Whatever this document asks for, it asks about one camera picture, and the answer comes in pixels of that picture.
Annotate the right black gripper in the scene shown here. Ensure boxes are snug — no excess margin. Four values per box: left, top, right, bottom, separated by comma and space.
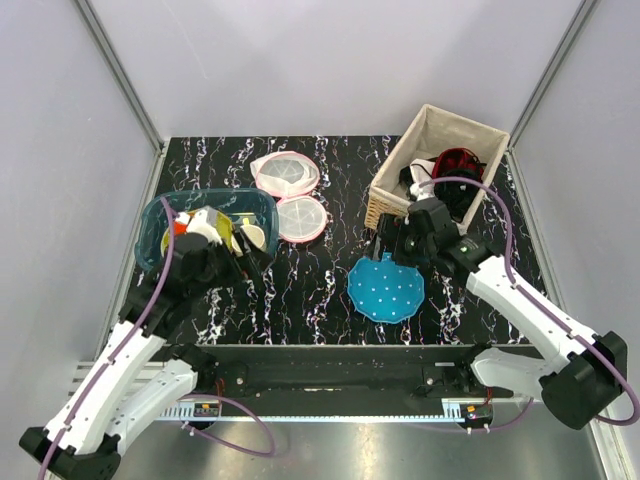
363, 212, 436, 271

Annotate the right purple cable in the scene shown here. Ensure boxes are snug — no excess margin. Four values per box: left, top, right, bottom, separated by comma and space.
409, 177, 640, 435

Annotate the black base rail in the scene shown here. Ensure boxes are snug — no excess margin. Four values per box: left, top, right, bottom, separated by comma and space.
152, 344, 511, 399

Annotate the white mesh laundry bag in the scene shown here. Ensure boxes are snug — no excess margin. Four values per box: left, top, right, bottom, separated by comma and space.
250, 151, 328, 243

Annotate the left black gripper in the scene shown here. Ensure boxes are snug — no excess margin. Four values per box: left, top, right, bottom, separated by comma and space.
188, 227, 275, 299

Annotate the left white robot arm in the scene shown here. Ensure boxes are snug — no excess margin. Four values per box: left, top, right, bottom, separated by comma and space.
19, 232, 273, 479

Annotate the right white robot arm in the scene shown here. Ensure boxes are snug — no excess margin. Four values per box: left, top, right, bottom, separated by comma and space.
367, 198, 628, 430

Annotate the white bra in basket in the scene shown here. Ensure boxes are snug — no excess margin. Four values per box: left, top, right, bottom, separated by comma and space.
399, 158, 436, 197

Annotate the teal plastic bin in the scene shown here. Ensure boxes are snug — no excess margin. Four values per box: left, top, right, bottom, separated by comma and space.
134, 188, 279, 272

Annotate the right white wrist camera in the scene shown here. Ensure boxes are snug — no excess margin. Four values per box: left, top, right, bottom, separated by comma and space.
408, 181, 436, 202

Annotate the red bra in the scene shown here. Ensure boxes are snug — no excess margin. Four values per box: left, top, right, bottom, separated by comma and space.
432, 147, 486, 178

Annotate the wicker basket with liner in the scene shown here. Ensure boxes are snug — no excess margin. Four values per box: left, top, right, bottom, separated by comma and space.
365, 104, 510, 229

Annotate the purple cable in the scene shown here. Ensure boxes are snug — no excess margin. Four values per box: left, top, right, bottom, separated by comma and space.
409, 177, 640, 435
35, 195, 277, 480

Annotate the black bra in basket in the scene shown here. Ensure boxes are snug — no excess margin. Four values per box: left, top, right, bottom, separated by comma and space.
434, 168, 482, 223

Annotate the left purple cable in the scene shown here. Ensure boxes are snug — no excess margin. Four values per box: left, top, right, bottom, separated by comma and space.
35, 195, 277, 480

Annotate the blue polka dot plate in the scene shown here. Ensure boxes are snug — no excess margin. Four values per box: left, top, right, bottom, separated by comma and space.
347, 253, 425, 324

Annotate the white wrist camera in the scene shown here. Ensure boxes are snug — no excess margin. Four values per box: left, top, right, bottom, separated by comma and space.
182, 206, 222, 245
408, 181, 436, 202

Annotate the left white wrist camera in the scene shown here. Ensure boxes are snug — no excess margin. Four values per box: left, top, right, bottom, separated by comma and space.
182, 206, 222, 245

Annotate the cream cup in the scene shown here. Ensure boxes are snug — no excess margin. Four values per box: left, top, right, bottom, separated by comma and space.
240, 224, 267, 251

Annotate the orange cup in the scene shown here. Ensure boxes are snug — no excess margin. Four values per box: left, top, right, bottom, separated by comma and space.
173, 212, 191, 236

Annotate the yellow-green plate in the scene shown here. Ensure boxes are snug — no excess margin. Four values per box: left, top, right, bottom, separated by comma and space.
160, 207, 241, 256

